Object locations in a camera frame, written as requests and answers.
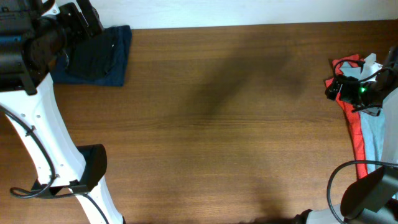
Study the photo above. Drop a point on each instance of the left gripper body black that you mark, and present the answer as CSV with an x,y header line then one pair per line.
x,y
73,28

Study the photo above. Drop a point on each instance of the folded navy blue garment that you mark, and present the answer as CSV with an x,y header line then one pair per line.
x,y
115,77

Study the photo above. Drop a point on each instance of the light blue garment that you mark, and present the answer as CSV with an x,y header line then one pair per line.
x,y
373,128

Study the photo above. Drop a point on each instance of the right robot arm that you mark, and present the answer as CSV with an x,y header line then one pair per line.
x,y
370,199

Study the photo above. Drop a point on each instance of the black t-shirt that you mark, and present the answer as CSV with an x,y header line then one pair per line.
x,y
93,60

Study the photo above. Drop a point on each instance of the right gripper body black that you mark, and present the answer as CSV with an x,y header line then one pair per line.
x,y
354,94

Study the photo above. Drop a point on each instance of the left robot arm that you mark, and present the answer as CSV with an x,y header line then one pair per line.
x,y
33,36

